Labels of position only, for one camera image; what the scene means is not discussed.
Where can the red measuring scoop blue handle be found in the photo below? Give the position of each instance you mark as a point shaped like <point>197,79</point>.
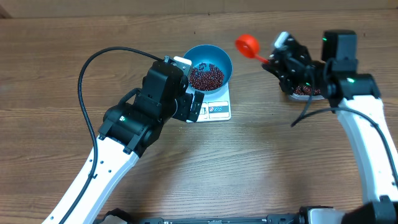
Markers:
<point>248,46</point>

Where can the clear plastic container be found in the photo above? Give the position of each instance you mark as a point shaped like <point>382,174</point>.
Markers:
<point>295,97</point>

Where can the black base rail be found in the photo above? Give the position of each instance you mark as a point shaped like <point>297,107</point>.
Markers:
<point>120,216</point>

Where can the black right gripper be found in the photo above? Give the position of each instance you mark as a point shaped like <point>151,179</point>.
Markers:
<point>283,72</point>

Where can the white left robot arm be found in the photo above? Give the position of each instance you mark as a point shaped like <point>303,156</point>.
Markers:
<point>128,129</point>

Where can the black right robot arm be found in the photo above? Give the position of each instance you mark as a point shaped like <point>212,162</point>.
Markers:
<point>356,101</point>

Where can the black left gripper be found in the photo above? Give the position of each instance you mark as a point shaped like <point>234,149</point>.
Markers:
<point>185,99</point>

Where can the red beans in bowl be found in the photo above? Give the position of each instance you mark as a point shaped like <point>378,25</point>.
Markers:
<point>206,77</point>

